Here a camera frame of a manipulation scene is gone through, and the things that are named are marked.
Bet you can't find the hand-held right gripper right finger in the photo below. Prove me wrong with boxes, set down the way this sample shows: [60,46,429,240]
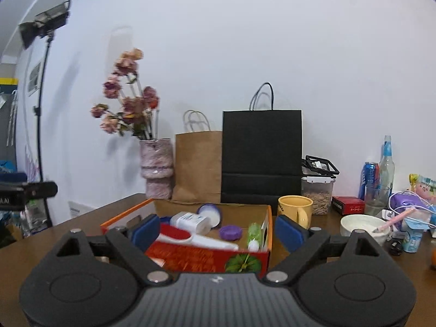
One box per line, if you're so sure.
[265,214,392,286]

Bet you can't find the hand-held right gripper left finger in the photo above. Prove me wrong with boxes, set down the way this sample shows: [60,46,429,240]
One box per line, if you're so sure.
[41,214,172,285]

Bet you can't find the green spray bottle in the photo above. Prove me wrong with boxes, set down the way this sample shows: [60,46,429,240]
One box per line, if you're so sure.
[247,222,263,252]

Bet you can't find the white plastic bottle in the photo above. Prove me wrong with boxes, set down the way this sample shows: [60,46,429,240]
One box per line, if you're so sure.
[169,211,210,235]

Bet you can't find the red cardboard box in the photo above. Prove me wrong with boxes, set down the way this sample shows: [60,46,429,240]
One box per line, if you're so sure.
[100,198,273,278]

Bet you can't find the purple cap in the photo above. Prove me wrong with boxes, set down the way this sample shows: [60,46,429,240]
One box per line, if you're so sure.
[219,225,243,241]

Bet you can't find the blue round jar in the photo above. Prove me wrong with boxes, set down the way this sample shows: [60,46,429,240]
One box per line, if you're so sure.
[198,204,223,229]

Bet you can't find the yellow mug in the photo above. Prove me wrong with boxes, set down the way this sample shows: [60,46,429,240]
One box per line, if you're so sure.
[277,195,313,229]

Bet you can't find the clear food container black lid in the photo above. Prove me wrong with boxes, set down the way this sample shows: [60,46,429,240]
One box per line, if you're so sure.
[301,155,340,216]

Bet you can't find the grey cabinet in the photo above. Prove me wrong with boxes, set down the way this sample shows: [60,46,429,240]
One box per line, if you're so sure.
[0,90,17,164]

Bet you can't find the small red box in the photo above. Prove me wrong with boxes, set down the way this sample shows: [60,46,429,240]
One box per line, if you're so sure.
[332,196,366,215]

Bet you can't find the pink mottled vase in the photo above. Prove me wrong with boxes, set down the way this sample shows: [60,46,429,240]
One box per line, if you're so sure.
[140,138,175,200]

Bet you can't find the white bowl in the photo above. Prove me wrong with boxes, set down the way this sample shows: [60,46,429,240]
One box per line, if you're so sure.
[340,214,390,246]

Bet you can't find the brown paper bag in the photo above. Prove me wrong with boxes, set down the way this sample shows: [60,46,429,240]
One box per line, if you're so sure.
[172,110,223,204]

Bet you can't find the clear drinking glass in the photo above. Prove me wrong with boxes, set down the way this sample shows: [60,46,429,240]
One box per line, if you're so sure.
[364,184,391,217]

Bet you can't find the black paper bag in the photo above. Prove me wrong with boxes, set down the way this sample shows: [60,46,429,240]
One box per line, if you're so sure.
[221,82,303,207]

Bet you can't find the blue drink can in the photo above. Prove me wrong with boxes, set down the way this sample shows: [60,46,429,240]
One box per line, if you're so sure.
[358,162,380,201]

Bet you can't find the pink spoon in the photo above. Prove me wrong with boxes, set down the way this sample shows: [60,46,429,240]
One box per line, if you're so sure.
[373,208,417,234]

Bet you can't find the clear glass bottle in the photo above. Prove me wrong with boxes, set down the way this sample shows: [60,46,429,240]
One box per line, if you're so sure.
[379,135,396,195]

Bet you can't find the purple round device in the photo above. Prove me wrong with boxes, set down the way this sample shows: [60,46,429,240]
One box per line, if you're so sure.
[388,191,428,217]

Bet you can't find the dried roses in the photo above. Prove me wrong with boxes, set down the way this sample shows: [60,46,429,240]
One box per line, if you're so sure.
[90,48,161,141]

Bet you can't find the blue yogurt cup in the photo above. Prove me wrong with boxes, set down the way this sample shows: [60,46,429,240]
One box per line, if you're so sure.
[402,218,426,253]

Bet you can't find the colourful snack packet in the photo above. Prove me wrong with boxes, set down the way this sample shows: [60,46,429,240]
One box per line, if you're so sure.
[409,174,436,196]

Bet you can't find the black studio light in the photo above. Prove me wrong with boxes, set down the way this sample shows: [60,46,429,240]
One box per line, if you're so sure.
[19,0,71,49]

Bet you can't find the purple flower wall sticker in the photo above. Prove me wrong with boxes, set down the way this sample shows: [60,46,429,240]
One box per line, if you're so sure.
[25,153,39,182]

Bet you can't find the wall poster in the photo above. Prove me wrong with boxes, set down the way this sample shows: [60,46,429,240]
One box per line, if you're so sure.
[26,59,43,96]

